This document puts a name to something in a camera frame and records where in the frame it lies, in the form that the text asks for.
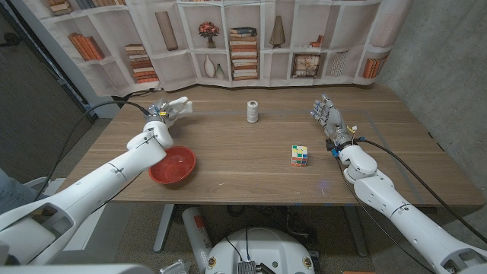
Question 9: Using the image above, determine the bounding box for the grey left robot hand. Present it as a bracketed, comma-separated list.
[146, 97, 177, 123]

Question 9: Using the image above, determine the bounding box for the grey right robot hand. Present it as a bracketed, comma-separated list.
[310, 93, 355, 149]

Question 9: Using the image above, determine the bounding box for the white napkin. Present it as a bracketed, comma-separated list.
[163, 96, 193, 129]

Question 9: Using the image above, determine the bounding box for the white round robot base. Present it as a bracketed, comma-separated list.
[204, 227, 316, 274]

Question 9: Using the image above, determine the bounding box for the red bowl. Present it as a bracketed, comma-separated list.
[148, 145, 197, 186]

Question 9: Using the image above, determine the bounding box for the white thread spool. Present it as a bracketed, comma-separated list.
[246, 100, 259, 125]

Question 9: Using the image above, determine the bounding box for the printed bookshelf backdrop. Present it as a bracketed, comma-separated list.
[22, 0, 414, 98]

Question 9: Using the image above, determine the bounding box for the multicoloured puzzle cube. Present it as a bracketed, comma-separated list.
[290, 145, 309, 168]

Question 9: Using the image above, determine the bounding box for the grey table leg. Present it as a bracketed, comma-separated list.
[153, 204, 176, 253]
[344, 206, 369, 258]

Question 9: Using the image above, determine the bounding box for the white roll with orange label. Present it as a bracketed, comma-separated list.
[181, 206, 213, 271]

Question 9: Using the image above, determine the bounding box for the grey metal device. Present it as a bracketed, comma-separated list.
[159, 258, 191, 274]

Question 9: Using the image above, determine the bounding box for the person in blue jeans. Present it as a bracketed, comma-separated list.
[0, 169, 39, 216]

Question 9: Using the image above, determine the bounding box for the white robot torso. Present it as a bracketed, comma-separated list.
[0, 263, 155, 274]

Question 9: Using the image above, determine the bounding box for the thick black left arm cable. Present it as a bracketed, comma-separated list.
[33, 100, 152, 202]

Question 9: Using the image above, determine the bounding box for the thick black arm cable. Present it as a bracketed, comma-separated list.
[357, 136, 487, 244]
[33, 100, 152, 202]

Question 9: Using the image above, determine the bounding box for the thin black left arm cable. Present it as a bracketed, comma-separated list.
[93, 173, 144, 210]

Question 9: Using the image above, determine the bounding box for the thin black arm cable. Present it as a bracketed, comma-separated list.
[93, 173, 144, 210]
[336, 155, 434, 274]

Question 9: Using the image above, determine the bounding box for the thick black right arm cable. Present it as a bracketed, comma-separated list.
[357, 136, 487, 244]

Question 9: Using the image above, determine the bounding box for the black cable bundle under table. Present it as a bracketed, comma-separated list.
[226, 205, 320, 252]

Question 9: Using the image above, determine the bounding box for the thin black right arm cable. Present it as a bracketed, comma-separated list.
[336, 155, 434, 274]

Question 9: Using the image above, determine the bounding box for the black door handle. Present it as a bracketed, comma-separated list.
[0, 32, 22, 49]

